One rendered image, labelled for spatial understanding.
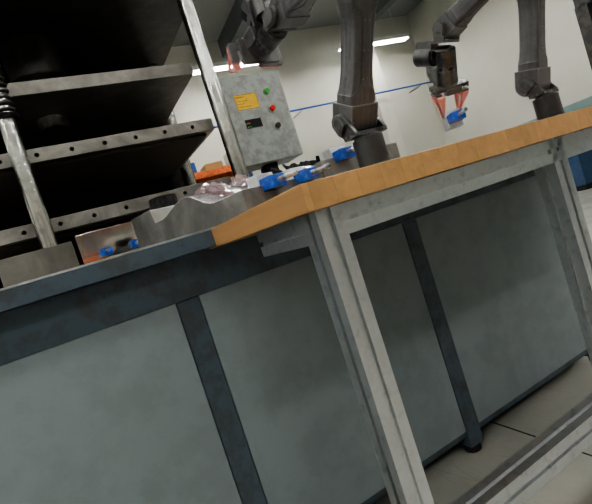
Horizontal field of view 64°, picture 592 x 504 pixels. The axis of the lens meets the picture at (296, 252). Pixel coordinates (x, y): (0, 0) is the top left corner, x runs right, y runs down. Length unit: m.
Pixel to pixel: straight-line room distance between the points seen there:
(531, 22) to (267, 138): 1.18
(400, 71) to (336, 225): 9.90
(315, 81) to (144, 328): 8.63
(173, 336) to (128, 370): 0.11
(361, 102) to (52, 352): 0.75
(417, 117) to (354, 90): 9.45
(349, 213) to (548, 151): 0.50
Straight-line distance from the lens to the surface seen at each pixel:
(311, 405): 1.15
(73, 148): 1.92
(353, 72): 0.95
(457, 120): 1.58
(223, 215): 1.05
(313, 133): 9.04
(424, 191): 0.80
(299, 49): 9.57
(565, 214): 1.07
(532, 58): 1.42
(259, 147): 2.14
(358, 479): 1.26
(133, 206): 1.87
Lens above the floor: 0.74
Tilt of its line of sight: 3 degrees down
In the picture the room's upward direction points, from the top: 18 degrees counter-clockwise
